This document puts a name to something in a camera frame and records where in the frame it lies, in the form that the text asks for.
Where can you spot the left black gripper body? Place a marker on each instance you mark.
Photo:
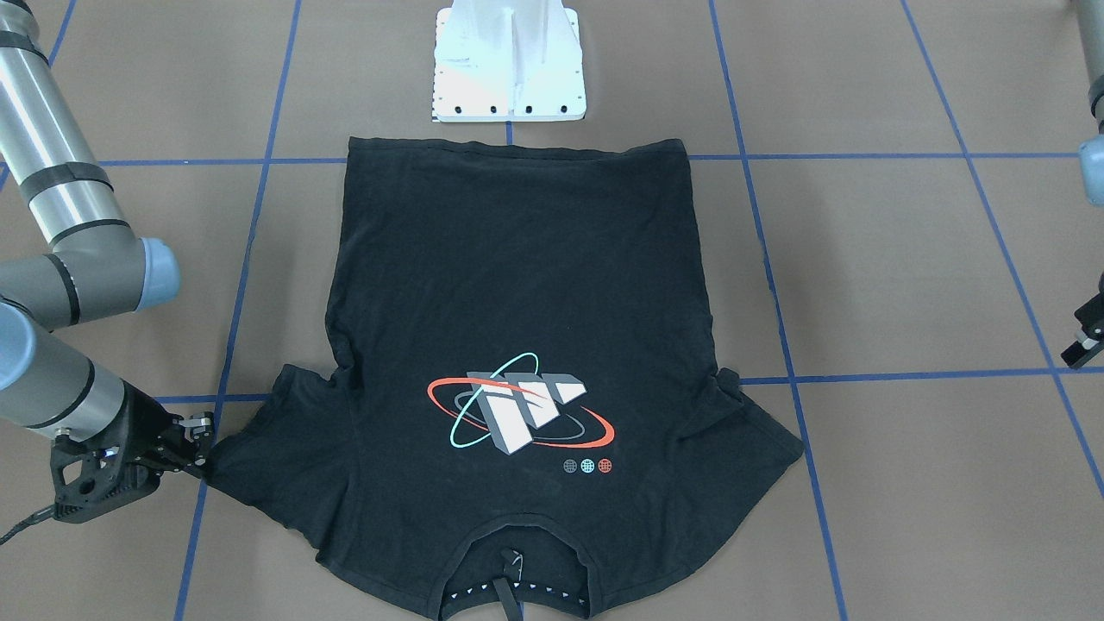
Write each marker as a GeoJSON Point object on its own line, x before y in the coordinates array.
{"type": "Point", "coordinates": [1088, 332]}

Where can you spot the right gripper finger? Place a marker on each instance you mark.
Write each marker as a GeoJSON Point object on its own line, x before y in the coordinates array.
{"type": "Point", "coordinates": [199, 427]}
{"type": "Point", "coordinates": [189, 462]}

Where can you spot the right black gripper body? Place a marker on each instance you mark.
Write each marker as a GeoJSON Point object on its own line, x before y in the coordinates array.
{"type": "Point", "coordinates": [146, 420]}

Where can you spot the black graphic t-shirt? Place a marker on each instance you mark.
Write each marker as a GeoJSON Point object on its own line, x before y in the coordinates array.
{"type": "Point", "coordinates": [526, 407]}

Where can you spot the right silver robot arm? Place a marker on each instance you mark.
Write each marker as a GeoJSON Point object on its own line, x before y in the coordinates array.
{"type": "Point", "coordinates": [95, 267]}

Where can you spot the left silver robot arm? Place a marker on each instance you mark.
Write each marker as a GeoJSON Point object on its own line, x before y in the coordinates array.
{"type": "Point", "coordinates": [1089, 18]}

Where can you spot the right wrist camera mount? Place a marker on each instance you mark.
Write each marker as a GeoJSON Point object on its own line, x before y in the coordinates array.
{"type": "Point", "coordinates": [89, 481]}

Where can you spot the white camera stand base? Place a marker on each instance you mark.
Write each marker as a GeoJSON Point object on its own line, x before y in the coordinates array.
{"type": "Point", "coordinates": [508, 61]}

